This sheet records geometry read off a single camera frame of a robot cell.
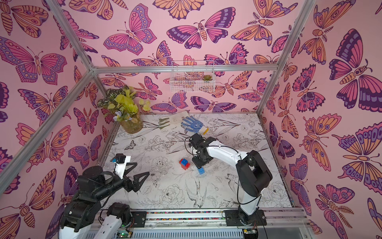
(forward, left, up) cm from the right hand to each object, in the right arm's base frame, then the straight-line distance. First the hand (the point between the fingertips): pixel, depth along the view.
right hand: (201, 161), depth 89 cm
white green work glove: (+37, +23, -4) cm, 44 cm away
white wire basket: (+51, +7, +21) cm, 56 cm away
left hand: (-14, +26, +20) cm, 36 cm away
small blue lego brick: (-2, +10, +3) cm, 10 cm away
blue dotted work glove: (+32, +5, -4) cm, 32 cm away
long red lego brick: (-4, +9, -1) cm, 10 cm away
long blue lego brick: (-5, 0, -3) cm, 6 cm away
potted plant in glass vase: (+28, +51, +19) cm, 61 cm away
